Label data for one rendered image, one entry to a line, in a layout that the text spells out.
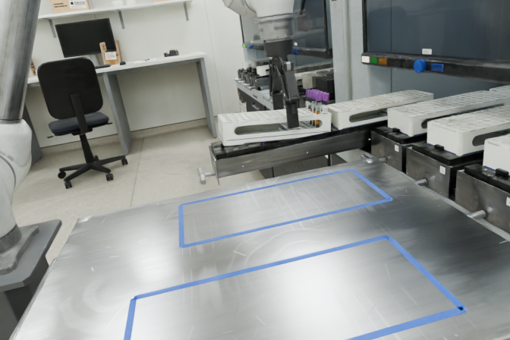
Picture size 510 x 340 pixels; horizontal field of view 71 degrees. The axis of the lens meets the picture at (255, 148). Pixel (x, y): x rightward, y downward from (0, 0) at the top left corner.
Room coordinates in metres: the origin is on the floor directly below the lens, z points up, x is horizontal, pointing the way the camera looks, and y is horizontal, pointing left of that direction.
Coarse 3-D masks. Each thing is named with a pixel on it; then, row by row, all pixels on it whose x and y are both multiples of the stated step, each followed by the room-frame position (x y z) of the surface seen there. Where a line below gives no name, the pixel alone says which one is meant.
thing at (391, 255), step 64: (256, 192) 0.61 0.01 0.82; (320, 192) 0.58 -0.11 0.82; (384, 192) 0.54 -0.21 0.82; (64, 256) 0.48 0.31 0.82; (128, 256) 0.46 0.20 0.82; (192, 256) 0.44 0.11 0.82; (256, 256) 0.42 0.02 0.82; (320, 256) 0.40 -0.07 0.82; (384, 256) 0.38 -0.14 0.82; (448, 256) 0.36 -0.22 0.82; (64, 320) 0.34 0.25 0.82; (128, 320) 0.33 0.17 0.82; (192, 320) 0.32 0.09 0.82; (256, 320) 0.30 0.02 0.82; (320, 320) 0.29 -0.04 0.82; (384, 320) 0.28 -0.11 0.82; (448, 320) 0.27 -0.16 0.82
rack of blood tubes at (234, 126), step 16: (256, 112) 0.99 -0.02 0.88; (272, 112) 0.98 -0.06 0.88; (304, 112) 0.96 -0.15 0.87; (320, 112) 0.95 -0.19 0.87; (224, 128) 0.88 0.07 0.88; (240, 128) 0.98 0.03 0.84; (256, 128) 0.99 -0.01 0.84; (272, 128) 1.00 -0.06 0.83; (304, 128) 0.94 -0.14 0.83; (320, 128) 0.93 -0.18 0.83; (224, 144) 0.88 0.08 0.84; (240, 144) 0.88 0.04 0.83
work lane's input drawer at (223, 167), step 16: (336, 128) 0.95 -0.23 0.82; (352, 128) 0.94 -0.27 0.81; (368, 128) 0.95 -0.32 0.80; (256, 144) 0.94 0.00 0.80; (272, 144) 0.89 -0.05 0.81; (288, 144) 0.90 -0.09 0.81; (304, 144) 0.90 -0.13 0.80; (320, 144) 0.91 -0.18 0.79; (336, 144) 0.92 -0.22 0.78; (352, 144) 0.93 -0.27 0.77; (368, 144) 0.93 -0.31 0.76; (224, 160) 0.86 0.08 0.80; (240, 160) 0.86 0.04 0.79; (256, 160) 0.87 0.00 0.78; (272, 160) 0.88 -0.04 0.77; (288, 160) 0.89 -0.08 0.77; (208, 176) 0.91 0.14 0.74; (224, 176) 0.85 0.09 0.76
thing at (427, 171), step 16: (416, 144) 0.75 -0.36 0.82; (416, 160) 0.73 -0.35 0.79; (432, 160) 0.68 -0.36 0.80; (448, 160) 0.65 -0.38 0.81; (464, 160) 0.65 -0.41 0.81; (480, 160) 0.65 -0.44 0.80; (416, 176) 0.73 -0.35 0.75; (432, 176) 0.68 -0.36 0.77; (448, 176) 0.64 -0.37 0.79; (448, 192) 0.64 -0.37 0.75
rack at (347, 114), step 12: (372, 96) 1.06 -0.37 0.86; (384, 96) 1.05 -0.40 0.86; (396, 96) 1.03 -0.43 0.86; (408, 96) 1.00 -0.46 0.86; (420, 96) 0.99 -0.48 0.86; (432, 96) 0.99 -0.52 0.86; (336, 108) 1.00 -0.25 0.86; (348, 108) 0.97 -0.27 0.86; (360, 108) 0.95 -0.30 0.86; (372, 108) 0.96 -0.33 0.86; (384, 108) 0.96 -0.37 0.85; (336, 120) 0.95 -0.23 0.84; (348, 120) 0.94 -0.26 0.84; (360, 120) 1.03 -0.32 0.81; (372, 120) 0.96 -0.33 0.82
